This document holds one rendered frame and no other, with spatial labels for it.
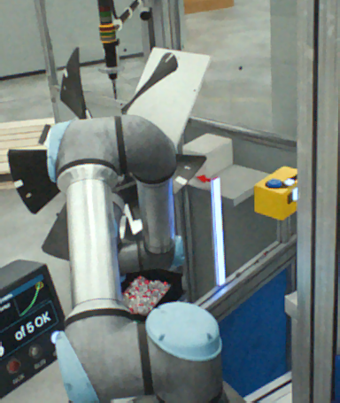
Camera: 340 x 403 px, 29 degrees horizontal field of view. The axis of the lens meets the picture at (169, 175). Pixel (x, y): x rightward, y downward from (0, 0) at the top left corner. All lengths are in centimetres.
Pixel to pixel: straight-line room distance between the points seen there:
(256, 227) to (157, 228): 126
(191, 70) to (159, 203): 87
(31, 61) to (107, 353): 640
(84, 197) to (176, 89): 104
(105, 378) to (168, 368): 10
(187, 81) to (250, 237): 84
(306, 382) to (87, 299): 38
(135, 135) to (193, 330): 40
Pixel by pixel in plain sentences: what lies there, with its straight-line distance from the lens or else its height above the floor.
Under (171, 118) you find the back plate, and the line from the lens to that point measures 214.
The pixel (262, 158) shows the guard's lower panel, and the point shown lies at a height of 90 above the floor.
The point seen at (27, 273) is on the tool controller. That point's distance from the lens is 128.
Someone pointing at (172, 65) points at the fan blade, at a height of 142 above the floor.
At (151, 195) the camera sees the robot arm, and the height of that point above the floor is 131.
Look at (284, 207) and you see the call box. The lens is 190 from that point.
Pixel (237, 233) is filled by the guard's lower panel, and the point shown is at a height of 52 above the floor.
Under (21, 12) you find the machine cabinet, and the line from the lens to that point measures 722.
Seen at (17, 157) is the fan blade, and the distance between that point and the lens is 215.
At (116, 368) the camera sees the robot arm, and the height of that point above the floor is 123.
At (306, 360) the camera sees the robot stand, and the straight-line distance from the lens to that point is 107.
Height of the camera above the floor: 192
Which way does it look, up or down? 25 degrees down
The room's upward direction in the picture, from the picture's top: 5 degrees counter-clockwise
